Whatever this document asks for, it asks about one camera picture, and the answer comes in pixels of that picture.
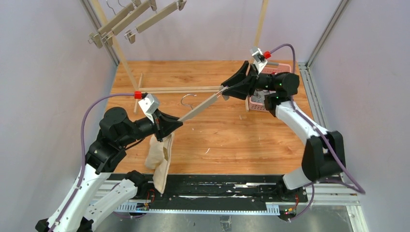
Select grey striped underwear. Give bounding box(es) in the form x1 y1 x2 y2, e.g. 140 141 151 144
250 90 270 106

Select cream underwear hanger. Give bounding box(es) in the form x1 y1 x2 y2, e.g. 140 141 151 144
178 86 228 122

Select cream underwear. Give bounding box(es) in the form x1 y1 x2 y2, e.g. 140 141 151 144
145 132 175 194

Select beige clip hanger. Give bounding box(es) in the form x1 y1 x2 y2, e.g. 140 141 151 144
98 0 157 45
88 0 142 48

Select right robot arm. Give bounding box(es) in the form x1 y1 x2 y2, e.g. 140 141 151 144
221 61 346 190

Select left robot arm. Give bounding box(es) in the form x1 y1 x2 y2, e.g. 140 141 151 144
35 107 183 232

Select empty beige clip hanger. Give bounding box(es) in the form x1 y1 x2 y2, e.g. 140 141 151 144
88 0 142 48

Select pink plastic basket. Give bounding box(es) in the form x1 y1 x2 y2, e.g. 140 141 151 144
249 62 292 112

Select wooden clothes rack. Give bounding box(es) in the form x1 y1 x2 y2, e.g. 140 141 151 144
87 0 269 94

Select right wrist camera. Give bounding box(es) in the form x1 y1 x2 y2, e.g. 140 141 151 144
250 47 268 74

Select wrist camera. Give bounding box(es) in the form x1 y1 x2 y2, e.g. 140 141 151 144
250 47 268 74
138 93 160 123

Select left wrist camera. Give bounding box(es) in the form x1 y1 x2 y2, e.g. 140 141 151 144
138 93 160 123

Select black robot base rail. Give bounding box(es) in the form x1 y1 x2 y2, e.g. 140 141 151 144
119 174 308 215

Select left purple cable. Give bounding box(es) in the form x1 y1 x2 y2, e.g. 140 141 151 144
48 91 143 232

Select purple cable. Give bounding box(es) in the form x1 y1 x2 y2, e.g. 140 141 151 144
48 91 143 232
264 43 366 221

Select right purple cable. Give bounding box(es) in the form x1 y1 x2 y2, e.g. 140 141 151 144
264 43 366 221

